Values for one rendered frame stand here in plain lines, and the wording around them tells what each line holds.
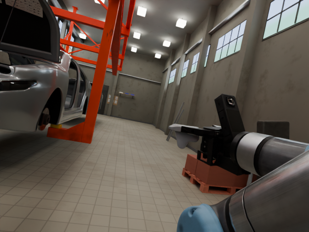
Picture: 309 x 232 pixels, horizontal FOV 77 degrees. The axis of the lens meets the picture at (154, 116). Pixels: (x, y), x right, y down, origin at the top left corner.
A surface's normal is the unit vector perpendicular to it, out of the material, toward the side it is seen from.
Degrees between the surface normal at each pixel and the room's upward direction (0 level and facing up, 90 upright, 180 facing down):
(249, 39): 90
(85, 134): 90
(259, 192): 72
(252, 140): 52
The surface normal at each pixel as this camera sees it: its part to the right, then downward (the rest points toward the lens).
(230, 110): 0.42, -0.41
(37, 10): -0.07, 0.79
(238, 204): -0.87, -0.50
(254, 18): 0.16, 0.05
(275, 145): -0.55, -0.77
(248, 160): -0.91, 0.14
